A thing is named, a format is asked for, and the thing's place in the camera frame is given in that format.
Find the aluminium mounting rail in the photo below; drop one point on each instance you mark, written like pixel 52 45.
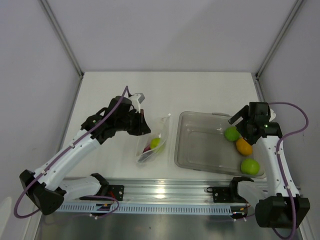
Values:
pixel 154 191

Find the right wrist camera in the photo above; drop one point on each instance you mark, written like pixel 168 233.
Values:
pixel 271 114

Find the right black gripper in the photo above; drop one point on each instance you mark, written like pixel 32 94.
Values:
pixel 243 113

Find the green pear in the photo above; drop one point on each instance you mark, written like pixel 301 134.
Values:
pixel 155 143

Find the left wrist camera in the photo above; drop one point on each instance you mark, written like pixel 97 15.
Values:
pixel 136 100

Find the left black base bracket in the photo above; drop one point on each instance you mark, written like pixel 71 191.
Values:
pixel 114 191

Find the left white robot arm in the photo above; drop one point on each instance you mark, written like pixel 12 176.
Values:
pixel 46 186

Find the black base bracket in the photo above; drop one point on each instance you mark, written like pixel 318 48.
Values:
pixel 224 194
pixel 114 191

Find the polka dot zip top bag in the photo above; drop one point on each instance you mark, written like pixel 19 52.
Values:
pixel 159 128

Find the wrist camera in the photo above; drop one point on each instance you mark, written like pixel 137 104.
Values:
pixel 136 100
pixel 271 114

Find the orange lemon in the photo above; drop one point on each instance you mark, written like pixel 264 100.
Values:
pixel 243 147

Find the purple eggplant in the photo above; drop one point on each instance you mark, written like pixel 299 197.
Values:
pixel 147 150

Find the right black base bracket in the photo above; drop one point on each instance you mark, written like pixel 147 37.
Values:
pixel 224 194

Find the green apple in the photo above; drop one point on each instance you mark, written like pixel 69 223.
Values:
pixel 250 166

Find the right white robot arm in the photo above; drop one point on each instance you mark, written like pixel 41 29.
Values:
pixel 282 206

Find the aluminium frame post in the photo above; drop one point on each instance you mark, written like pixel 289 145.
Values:
pixel 52 19
pixel 289 20

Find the left aluminium frame post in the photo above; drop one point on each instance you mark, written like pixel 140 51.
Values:
pixel 52 19

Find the clear plastic food bin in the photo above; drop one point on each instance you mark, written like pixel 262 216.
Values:
pixel 201 144

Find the white slotted cable duct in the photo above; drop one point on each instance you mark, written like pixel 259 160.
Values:
pixel 135 208

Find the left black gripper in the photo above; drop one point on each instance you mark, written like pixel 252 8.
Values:
pixel 142 128

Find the right aluminium frame post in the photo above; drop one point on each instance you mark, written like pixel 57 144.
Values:
pixel 289 20

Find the green bumpy lime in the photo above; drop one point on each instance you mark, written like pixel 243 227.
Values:
pixel 232 134

